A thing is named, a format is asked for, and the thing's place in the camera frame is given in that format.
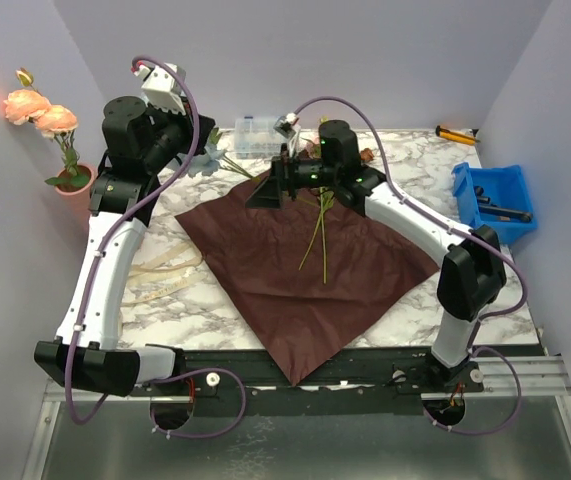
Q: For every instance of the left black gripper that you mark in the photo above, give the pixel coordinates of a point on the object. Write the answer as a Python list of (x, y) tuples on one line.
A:
[(184, 121)]

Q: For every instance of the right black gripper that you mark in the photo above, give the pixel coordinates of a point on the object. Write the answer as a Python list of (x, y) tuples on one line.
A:
[(285, 175)]

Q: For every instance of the blue flower stem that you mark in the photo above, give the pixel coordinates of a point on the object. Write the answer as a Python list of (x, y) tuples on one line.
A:
[(213, 159)]

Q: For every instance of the beige printed ribbon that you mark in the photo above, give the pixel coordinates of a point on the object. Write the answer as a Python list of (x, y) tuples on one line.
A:
[(153, 289)]

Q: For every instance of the peach rose flower stem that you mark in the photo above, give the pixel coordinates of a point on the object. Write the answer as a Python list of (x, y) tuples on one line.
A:
[(54, 122)]

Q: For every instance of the pink bud flower stem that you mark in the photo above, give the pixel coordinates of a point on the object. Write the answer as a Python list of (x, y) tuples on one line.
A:
[(324, 202)]

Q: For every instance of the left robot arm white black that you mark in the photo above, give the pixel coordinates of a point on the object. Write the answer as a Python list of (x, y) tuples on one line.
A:
[(141, 139)]

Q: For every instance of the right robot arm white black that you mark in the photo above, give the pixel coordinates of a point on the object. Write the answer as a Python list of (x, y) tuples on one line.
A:
[(471, 272)]

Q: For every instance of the pink cylindrical vase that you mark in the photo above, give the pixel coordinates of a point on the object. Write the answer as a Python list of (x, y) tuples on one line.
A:
[(78, 200)]

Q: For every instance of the clear plastic organizer box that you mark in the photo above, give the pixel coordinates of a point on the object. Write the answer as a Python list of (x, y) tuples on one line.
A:
[(255, 137)]

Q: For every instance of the yellow black utility knife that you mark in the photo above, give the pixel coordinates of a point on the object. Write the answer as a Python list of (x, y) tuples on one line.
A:
[(453, 136)]

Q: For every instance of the black tool in bin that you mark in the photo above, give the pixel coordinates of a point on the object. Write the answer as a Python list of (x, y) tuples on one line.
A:
[(485, 206)]

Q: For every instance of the blue plastic bin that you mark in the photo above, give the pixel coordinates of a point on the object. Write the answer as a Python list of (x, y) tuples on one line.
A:
[(506, 186)]

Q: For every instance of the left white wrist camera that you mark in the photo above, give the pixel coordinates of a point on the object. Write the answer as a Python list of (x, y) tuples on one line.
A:
[(160, 89)]

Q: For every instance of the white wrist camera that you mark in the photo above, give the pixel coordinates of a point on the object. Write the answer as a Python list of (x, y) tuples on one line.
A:
[(287, 126), (160, 89)]

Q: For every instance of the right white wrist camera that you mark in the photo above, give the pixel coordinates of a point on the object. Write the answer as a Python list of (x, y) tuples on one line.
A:
[(287, 126)]

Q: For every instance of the aluminium extrusion rail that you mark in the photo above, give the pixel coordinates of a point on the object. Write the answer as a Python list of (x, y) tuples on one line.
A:
[(486, 375)]

